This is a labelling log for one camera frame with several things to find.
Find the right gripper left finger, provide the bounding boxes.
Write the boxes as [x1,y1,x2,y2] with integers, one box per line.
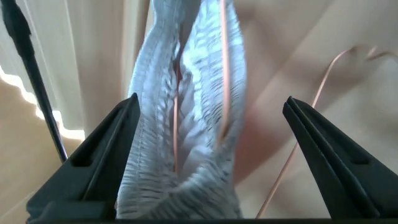
[26,92,141,220]

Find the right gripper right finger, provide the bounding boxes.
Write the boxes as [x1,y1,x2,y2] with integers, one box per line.
[282,95,398,218]

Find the pale grey shorts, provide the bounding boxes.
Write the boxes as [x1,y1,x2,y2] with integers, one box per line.
[116,0,248,220]

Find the black clothes rack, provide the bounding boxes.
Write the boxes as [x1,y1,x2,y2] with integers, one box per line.
[0,0,69,163]

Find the beige curtain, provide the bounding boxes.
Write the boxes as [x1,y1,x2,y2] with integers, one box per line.
[0,0,398,218]

